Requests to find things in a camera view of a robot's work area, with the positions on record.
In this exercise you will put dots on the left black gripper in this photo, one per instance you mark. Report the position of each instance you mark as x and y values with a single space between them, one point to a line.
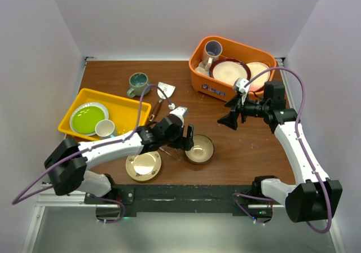
184 142

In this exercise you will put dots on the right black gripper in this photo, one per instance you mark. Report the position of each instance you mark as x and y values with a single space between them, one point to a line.
230 119

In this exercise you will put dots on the cream plate with maroon rim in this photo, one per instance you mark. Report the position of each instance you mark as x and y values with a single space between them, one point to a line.
228 70

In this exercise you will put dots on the cream and pink branch plate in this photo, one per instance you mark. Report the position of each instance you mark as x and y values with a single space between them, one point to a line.
256 68

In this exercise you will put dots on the white divided plate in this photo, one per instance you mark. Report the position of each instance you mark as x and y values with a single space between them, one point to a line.
203 69

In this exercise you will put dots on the lavender mug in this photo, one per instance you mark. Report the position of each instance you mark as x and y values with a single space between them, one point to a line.
211 53

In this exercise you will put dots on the green ceramic mug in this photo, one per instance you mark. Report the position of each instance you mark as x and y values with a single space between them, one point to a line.
137 83

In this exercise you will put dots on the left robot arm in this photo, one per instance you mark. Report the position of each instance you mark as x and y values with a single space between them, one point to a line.
69 164

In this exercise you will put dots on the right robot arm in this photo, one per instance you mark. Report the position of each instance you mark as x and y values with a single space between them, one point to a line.
314 196

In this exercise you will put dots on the orange plastic bin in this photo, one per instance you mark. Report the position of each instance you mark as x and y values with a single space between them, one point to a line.
231 49

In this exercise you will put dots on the cream bowl with dark rim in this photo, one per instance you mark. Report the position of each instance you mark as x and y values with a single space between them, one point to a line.
202 151

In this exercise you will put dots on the pink metal tongs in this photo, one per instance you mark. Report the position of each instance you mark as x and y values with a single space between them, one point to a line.
173 153

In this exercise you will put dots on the small cream floral plate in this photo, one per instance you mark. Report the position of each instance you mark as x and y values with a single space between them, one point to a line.
143 167

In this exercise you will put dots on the yellow plastic tray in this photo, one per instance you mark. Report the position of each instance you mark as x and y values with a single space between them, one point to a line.
122 111

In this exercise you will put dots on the green plate with grey rim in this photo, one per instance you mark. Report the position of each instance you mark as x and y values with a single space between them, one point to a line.
84 119

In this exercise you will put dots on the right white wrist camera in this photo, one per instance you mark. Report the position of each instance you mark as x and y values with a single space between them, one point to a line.
241 86

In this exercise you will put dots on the metal spatula with wooden handle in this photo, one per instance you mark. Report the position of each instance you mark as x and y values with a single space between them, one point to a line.
164 92

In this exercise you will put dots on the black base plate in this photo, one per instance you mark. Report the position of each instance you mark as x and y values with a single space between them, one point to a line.
139 198

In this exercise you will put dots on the cream cup with blue handle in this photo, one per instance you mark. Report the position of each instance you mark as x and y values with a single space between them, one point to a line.
105 129

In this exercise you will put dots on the aluminium frame rail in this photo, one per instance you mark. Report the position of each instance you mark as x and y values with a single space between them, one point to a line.
68 224

